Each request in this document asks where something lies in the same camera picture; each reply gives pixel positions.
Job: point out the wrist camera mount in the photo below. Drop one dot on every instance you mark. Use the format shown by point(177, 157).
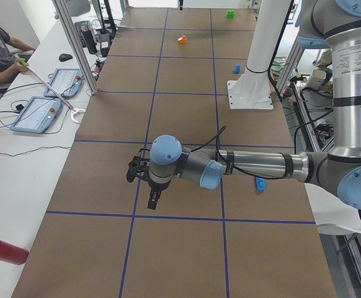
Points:
point(138, 167)

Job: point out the far teach pendant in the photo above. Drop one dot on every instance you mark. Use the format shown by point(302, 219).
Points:
point(66, 81)

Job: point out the orange trapezoid block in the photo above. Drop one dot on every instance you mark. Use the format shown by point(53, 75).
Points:
point(182, 40)

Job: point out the red cylinder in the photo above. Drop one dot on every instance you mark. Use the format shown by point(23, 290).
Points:
point(12, 254)

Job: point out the teach pendant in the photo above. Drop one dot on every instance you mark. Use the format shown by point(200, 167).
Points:
point(66, 81)
point(38, 114)

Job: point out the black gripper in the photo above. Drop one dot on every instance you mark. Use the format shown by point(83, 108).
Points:
point(157, 187)

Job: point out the aluminium frame post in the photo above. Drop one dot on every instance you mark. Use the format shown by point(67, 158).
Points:
point(73, 39)

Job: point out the small blue block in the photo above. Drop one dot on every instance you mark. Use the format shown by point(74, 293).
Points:
point(237, 69)

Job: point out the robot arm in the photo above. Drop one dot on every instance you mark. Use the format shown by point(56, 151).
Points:
point(337, 171)

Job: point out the green duplo block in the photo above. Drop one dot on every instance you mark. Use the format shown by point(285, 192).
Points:
point(230, 14)

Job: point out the black computer mouse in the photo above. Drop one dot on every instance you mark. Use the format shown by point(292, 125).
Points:
point(65, 57)

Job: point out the reacher grabber stick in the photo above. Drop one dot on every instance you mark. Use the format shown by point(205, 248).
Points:
point(74, 111)

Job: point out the black bottle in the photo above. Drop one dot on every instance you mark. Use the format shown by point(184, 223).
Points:
point(90, 42)

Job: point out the long blue block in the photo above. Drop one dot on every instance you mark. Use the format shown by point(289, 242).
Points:
point(260, 184)

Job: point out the black keyboard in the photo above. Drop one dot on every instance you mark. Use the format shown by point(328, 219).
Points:
point(81, 28)

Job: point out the near teach pendant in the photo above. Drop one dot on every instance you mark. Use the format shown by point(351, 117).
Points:
point(38, 114)

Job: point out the white camera pillar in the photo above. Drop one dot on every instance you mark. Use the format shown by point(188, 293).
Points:
point(252, 89)

